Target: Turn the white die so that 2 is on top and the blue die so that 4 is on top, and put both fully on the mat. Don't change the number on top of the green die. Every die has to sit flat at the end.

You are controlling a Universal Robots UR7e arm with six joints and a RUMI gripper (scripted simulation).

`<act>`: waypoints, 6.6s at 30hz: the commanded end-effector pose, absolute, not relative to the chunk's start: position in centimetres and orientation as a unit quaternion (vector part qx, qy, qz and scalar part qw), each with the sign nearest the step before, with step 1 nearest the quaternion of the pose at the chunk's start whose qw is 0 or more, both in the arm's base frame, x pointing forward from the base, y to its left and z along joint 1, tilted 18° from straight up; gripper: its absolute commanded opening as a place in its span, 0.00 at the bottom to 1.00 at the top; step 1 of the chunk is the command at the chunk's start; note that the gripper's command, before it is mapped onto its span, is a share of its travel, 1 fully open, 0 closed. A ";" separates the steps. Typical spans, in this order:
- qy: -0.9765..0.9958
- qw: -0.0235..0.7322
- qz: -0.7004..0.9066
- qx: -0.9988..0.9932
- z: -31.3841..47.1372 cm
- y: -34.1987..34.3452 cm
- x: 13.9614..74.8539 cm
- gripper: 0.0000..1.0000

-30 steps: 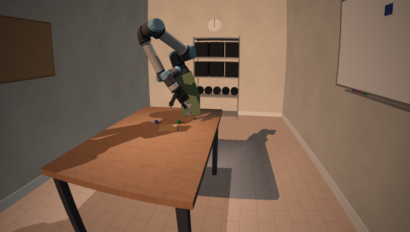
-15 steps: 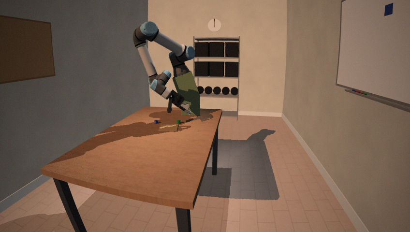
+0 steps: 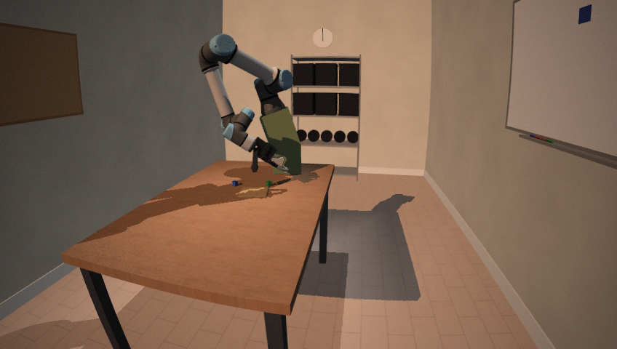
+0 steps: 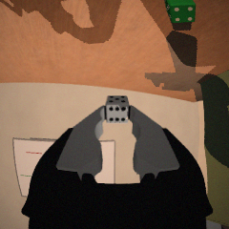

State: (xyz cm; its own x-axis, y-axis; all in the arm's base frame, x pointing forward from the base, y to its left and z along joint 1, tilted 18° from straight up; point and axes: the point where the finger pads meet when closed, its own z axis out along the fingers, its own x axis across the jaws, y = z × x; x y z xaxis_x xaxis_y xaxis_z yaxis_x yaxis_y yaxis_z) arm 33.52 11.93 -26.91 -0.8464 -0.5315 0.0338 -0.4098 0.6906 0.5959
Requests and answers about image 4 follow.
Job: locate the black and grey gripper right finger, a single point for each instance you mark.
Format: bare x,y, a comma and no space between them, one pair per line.
159,152

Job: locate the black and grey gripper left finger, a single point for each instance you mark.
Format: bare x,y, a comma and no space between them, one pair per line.
76,152

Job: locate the green die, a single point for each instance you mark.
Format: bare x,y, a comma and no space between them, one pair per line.
181,11

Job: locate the white die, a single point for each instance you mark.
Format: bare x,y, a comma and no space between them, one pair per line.
117,109

